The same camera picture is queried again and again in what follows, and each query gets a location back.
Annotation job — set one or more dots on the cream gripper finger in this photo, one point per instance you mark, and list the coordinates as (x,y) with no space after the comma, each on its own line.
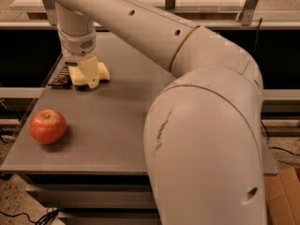
(65,54)
(88,66)

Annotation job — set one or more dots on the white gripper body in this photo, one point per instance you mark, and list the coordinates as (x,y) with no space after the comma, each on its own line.
(77,46)

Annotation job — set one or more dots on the yellow sponge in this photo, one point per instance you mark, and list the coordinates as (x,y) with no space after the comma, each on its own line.
(78,79)

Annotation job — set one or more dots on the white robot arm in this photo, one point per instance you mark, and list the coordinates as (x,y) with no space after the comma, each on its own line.
(202,135)

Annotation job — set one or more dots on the red apple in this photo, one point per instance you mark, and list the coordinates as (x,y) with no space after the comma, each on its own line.
(47,126)

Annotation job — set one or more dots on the grey table drawer base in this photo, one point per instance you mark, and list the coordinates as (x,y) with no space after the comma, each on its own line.
(96,199)

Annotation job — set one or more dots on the brown cardboard box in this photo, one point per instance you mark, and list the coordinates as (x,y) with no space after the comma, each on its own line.
(282,194)

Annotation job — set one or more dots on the metal railing frame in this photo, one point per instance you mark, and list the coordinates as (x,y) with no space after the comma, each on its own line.
(226,13)

